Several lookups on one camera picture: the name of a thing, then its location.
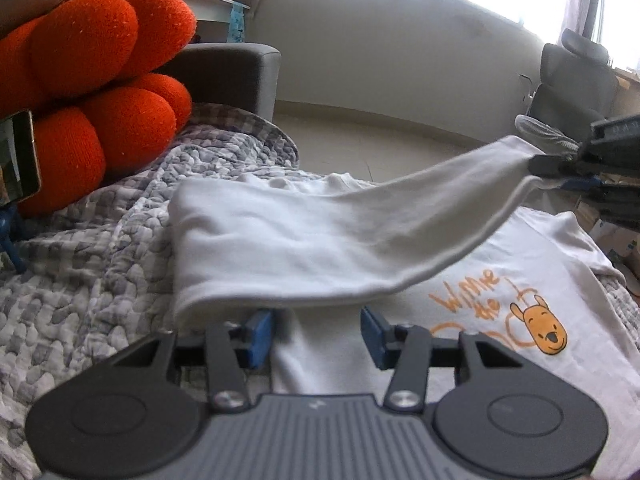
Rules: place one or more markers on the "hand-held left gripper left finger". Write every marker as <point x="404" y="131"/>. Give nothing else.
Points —
<point x="260" y="337"/>

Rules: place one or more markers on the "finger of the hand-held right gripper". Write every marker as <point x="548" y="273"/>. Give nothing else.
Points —
<point x="575" y="184"/>
<point x="560" y="165"/>

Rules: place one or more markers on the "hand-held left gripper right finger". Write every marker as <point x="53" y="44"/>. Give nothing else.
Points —
<point x="374" y="337"/>

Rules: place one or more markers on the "white t-shirt with bear print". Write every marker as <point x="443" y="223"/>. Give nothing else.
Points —
<point x="300" y="235"/>

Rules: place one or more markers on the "grey office chair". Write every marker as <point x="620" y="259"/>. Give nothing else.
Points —
<point x="575" y="85"/>

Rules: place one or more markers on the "grey checked quilt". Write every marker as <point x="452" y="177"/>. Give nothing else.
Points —
<point x="90" y="270"/>

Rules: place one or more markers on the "blue phone stand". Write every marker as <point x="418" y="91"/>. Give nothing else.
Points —
<point x="10" y="240"/>

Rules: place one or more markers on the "dark grey sofa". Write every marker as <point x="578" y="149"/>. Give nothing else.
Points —
<point x="230" y="70"/>

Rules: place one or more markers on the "smartphone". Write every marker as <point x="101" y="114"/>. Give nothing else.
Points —
<point x="15" y="160"/>

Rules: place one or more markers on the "orange knot cushion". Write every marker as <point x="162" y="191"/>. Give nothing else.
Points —
<point x="100" y="60"/>

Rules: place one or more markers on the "white side table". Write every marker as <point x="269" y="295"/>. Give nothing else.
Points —
<point x="210" y="5"/>

